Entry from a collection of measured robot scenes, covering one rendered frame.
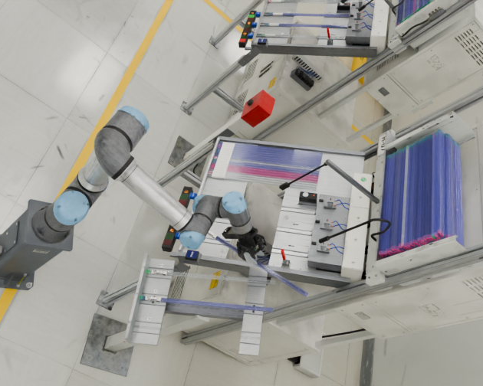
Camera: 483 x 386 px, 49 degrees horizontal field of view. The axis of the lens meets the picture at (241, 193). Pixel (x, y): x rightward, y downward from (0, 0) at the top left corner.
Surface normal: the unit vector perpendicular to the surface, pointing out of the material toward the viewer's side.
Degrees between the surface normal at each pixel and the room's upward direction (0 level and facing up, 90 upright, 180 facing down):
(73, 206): 7
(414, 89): 90
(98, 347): 0
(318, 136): 90
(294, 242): 44
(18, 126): 0
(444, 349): 90
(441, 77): 90
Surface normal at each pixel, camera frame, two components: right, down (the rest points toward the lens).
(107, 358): 0.62, -0.36
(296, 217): -0.08, -0.62
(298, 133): -0.22, 0.77
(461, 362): -0.74, -0.53
